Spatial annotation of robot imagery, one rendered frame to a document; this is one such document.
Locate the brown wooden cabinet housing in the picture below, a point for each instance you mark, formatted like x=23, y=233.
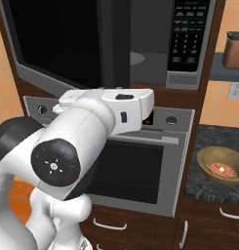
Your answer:
x=189, y=99

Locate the brown wooden drawer front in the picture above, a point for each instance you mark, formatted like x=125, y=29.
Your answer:
x=147, y=228
x=205, y=211

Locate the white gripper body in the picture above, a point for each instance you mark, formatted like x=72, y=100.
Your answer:
x=75, y=96

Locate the grey wall shelf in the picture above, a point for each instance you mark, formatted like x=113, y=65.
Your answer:
x=221, y=73

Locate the round red waffle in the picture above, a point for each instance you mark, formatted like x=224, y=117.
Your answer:
x=221, y=170

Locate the grey microwave oven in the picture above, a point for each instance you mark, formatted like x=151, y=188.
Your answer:
x=186, y=32

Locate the grey microwave turntable plate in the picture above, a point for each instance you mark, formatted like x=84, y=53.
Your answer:
x=136, y=58

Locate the oven door with dark window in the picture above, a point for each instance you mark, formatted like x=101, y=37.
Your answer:
x=169, y=182

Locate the dark glass microwave door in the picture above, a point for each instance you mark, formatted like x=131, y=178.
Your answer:
x=59, y=39

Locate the brown wooden cupboard door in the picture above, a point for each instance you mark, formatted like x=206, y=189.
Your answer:
x=215, y=237

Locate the white wall socket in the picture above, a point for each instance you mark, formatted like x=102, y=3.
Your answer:
x=235, y=91

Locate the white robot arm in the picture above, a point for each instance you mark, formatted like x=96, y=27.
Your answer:
x=75, y=136

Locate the brown jar with dark lid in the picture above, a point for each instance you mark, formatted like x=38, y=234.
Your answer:
x=234, y=53

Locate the grey built-in oven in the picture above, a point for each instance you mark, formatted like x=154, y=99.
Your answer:
x=179, y=112

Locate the brown wooden bowl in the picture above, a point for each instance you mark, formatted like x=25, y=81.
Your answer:
x=205, y=159

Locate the round oven knob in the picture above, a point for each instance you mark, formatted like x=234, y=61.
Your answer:
x=147, y=121
x=42, y=109
x=171, y=120

